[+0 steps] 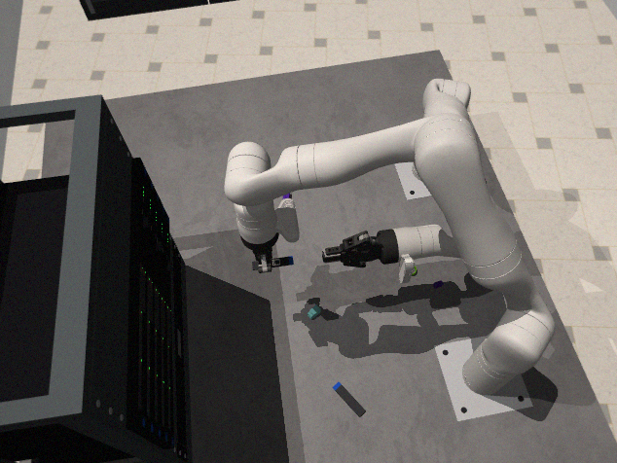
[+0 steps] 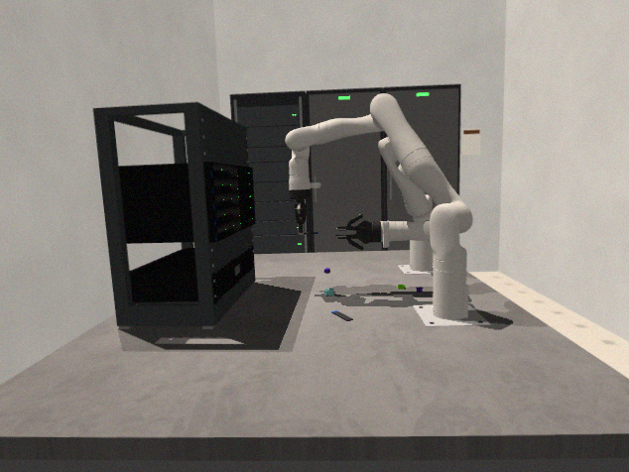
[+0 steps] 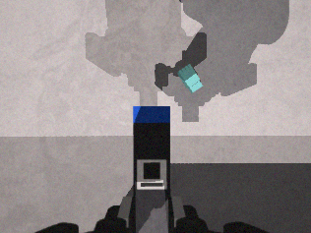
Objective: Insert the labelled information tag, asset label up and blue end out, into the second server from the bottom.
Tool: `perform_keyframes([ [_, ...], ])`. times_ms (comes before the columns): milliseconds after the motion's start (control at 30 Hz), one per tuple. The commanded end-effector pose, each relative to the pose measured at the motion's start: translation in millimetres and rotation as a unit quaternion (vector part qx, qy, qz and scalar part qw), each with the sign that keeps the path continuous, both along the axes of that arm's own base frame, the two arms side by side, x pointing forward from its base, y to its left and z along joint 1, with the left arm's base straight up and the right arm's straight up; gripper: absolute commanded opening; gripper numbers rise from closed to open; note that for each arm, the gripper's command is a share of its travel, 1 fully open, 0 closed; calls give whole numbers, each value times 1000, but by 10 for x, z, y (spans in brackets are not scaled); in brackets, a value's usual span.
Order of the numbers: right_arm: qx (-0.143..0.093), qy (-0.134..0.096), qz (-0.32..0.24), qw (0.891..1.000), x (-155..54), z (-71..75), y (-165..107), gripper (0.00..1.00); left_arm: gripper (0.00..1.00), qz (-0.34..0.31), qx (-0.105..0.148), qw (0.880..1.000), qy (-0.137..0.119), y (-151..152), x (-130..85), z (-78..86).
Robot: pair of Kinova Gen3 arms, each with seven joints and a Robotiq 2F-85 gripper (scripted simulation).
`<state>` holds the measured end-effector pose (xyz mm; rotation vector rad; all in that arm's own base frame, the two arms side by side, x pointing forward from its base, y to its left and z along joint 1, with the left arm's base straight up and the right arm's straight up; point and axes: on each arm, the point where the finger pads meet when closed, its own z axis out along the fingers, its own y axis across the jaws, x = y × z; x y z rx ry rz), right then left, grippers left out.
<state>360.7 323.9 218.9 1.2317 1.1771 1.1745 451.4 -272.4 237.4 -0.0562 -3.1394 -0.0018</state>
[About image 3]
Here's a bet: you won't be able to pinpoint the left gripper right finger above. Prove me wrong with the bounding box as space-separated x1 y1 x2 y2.
168 197 270 233

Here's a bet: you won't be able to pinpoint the dark grey tag with blue end and white label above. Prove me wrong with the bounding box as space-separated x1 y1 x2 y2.
133 106 170 233

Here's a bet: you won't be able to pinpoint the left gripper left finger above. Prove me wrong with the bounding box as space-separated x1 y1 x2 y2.
34 197 136 233

